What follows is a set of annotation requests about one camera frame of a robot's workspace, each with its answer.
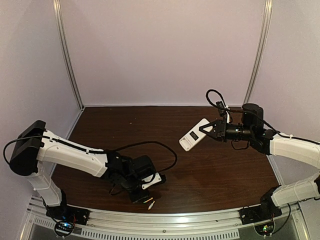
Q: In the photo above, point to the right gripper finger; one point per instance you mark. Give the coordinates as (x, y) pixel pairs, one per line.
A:
(213, 135)
(209, 128)

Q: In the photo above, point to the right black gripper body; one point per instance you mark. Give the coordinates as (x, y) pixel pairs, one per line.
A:
(222, 130)

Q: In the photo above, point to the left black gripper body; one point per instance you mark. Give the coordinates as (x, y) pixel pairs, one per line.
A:
(135, 197)

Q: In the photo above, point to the white red remote control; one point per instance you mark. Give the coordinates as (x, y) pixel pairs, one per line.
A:
(193, 136)

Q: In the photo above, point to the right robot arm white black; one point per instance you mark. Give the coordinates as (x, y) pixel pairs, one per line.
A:
(270, 142)

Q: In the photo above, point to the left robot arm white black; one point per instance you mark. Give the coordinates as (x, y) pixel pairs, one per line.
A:
(37, 145)

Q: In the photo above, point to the left circuit board with LED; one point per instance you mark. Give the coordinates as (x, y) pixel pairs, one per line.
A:
(63, 228)

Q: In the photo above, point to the circuit board with led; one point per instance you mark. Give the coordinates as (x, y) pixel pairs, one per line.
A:
(63, 228)
(265, 228)

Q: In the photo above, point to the right circuit board with LED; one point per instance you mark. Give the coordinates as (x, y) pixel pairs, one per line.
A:
(265, 228)

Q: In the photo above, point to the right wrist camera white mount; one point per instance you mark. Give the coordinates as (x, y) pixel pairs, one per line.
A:
(222, 109)

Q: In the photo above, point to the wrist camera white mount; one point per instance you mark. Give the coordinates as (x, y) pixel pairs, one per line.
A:
(222, 109)
(153, 179)

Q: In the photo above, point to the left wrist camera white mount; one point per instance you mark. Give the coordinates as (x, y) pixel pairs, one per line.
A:
(153, 179)

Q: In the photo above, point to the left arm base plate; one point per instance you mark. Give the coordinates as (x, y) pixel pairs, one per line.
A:
(68, 213)

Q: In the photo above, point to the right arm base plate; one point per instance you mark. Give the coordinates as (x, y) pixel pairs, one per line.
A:
(255, 214)

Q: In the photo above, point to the right aluminium frame post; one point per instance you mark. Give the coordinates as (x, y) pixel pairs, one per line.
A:
(262, 40)

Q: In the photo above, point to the aluminium frame post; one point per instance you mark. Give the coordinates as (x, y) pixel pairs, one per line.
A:
(262, 40)
(65, 53)

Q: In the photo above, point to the left aluminium frame post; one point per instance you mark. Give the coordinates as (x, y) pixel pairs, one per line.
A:
(65, 53)

